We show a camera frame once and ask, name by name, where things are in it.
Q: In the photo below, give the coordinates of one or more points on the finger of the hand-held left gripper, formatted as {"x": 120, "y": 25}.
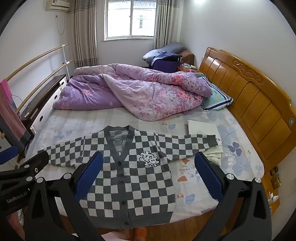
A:
{"x": 8, "y": 155}
{"x": 39, "y": 160}

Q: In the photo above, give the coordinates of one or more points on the bed with floral sheet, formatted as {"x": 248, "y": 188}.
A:
{"x": 81, "y": 125}

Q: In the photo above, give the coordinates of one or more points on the long wooden rail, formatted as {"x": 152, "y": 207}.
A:
{"x": 60, "y": 47}
{"x": 66, "y": 63}

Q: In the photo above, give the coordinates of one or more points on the wooden headboard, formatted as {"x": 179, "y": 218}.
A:
{"x": 254, "y": 99}

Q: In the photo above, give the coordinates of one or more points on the brown chair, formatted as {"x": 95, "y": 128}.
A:
{"x": 187, "y": 56}

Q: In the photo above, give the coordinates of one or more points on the grey white checkered cardigan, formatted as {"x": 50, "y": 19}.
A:
{"x": 138, "y": 185}

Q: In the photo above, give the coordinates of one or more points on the purple floral quilt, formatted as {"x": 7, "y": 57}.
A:
{"x": 138, "y": 92}

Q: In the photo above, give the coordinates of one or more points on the blue striped pillow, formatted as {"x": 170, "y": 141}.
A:
{"x": 217, "y": 97}

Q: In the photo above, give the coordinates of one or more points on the window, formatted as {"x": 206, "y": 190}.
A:
{"x": 120, "y": 18}

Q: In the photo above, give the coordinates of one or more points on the striped beige curtain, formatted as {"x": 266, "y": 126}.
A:
{"x": 84, "y": 34}
{"x": 166, "y": 23}

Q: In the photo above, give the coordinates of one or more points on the pink and grey towel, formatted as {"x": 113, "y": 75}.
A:
{"x": 11, "y": 111}

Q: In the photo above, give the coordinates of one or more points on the blue grey pillow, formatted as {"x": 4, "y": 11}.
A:
{"x": 168, "y": 47}

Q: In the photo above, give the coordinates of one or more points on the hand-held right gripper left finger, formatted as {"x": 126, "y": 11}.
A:
{"x": 89, "y": 176}

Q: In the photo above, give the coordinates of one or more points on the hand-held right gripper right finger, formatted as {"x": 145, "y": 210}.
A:
{"x": 208, "y": 178}

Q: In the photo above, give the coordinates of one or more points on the white rail post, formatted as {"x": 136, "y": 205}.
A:
{"x": 66, "y": 69}

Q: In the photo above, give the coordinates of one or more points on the white air conditioner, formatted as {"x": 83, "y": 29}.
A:
{"x": 57, "y": 4}

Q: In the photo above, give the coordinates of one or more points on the dark purple cloth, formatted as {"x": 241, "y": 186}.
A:
{"x": 161, "y": 64}

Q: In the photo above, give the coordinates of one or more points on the wooden nightstand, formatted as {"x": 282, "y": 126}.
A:
{"x": 185, "y": 69}

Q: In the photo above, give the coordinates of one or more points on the white power strip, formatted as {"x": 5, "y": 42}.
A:
{"x": 26, "y": 114}

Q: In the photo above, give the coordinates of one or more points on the white folded cloth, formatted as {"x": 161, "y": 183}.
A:
{"x": 201, "y": 128}

